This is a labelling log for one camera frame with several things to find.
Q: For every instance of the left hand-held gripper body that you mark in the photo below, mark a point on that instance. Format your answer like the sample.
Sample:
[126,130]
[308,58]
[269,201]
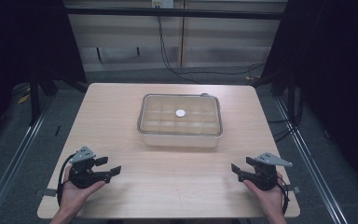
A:
[82,177]

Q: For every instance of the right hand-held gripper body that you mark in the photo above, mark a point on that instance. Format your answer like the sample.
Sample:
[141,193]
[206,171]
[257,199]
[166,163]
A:
[265,177]

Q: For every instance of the white storage box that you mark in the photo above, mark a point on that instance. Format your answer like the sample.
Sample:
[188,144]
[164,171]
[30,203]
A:
[180,140]

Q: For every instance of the clear box lid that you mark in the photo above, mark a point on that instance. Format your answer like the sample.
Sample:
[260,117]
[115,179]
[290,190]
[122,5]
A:
[161,115]

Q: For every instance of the person's left hand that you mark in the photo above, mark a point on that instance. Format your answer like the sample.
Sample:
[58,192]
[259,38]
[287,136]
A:
[73,196]

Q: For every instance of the person's right hand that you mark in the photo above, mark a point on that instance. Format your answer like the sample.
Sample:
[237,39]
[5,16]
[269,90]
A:
[272,200]

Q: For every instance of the small black strip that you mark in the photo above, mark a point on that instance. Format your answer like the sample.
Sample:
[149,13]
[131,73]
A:
[57,130]

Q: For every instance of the white round disc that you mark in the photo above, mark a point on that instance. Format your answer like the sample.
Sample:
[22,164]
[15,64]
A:
[180,113]

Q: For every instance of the black stand leg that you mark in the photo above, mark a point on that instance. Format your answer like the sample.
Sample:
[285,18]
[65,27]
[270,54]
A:
[34,99]

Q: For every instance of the yellow object on floor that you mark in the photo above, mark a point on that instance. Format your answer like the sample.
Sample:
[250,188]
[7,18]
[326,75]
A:
[23,98]

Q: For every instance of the black curtain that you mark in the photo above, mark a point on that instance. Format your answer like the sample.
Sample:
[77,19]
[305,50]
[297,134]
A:
[332,62]
[24,46]

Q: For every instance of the black horizontal bar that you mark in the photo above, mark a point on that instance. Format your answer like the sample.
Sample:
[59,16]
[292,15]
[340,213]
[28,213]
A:
[167,12]

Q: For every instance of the grey metal table bracket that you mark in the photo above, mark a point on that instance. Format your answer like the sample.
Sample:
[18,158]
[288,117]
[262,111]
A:
[293,189]
[48,192]

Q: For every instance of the metal floor rail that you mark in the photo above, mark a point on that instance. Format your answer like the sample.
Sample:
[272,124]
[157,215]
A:
[310,155]
[9,168]

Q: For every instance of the white wall socket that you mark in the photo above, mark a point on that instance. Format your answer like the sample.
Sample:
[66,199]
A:
[162,3]

